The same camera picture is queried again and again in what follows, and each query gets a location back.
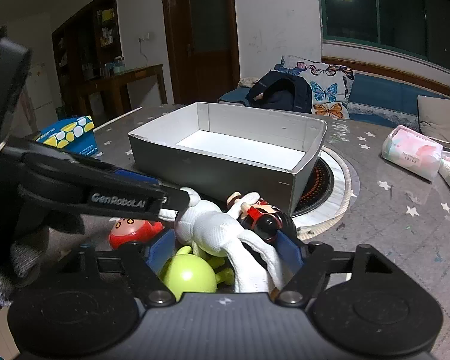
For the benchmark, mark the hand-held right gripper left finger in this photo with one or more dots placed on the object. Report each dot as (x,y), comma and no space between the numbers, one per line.
(160,248)

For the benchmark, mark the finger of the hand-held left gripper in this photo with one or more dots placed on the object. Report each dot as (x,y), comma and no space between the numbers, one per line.
(97,167)
(120,199)

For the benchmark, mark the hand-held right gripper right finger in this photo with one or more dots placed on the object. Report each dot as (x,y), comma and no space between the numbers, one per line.
(287,250)

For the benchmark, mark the red round toy figure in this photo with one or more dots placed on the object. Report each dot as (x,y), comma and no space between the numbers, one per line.
(132,237)

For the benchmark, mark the red and black doll figure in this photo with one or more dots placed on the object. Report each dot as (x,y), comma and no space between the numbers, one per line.
(263,220)

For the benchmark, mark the green round toy figure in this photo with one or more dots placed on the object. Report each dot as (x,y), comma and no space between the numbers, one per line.
(189,274)

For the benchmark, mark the white plush rabbit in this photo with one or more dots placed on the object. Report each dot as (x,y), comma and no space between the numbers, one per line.
(210,232)

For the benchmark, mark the grey cardboard box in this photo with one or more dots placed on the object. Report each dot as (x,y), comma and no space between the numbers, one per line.
(210,172)

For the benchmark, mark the person's left hand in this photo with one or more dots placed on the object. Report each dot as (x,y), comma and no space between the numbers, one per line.
(28,253)

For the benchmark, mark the white fridge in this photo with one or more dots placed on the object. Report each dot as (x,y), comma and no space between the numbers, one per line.
(39,93)

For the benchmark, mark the blue and yellow tissue box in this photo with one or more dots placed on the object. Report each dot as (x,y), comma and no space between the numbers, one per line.
(67,132)

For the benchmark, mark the round black induction cooker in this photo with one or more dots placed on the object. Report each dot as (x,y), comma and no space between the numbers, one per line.
(320,187)

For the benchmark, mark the white round mat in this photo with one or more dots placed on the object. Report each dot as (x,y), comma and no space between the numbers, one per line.
(347,195)

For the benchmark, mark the grey star-print tablecloth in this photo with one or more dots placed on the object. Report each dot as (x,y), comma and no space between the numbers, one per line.
(378,240)

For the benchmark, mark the wooden side table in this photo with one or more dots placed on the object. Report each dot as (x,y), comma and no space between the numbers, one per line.
(135,75)

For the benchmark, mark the teal jar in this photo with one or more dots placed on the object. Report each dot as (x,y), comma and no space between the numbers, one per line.
(119,66)

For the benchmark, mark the dark wooden bookshelf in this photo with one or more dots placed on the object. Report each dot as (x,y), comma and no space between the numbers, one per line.
(86,26)

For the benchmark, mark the dark jacket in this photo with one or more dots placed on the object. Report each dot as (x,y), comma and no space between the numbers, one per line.
(281,90)

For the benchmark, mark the butterfly print pillow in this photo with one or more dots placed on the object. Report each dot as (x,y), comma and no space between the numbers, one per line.
(328,90)

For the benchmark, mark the dark wooden door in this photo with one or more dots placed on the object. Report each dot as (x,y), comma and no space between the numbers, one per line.
(204,26)

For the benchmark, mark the blue sofa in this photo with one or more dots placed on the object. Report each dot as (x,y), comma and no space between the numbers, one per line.
(382,95)

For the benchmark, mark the beige cushion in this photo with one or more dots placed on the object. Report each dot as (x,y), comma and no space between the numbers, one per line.
(440,120)

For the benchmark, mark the dark window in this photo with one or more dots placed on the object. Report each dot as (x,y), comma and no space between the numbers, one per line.
(397,7)

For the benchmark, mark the white wall socket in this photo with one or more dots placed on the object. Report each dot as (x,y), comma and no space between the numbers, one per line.
(144,38)

